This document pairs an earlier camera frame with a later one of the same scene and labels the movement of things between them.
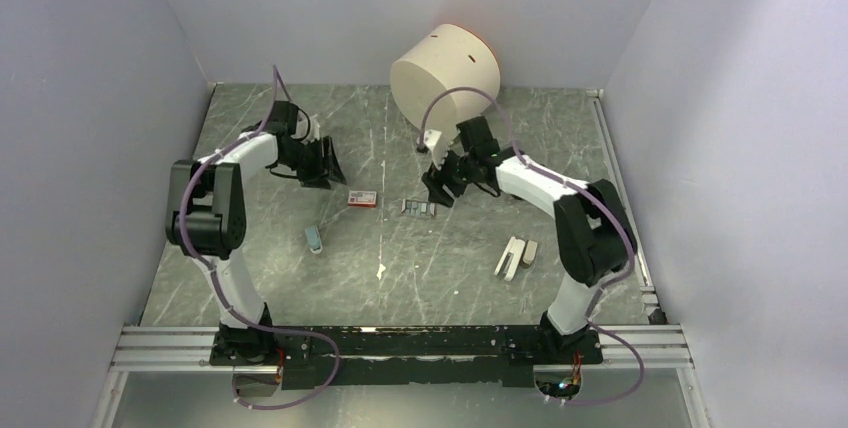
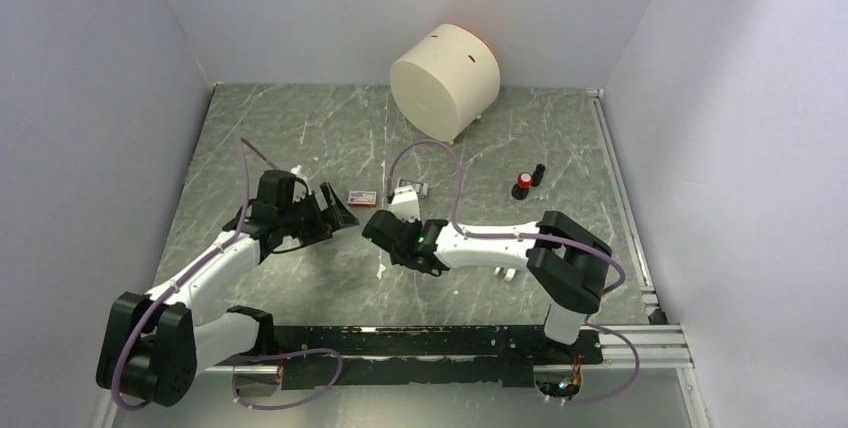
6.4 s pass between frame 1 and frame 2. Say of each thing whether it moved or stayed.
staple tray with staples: moved
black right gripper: moved
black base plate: stayed
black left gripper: moved
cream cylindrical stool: stayed
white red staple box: stayed
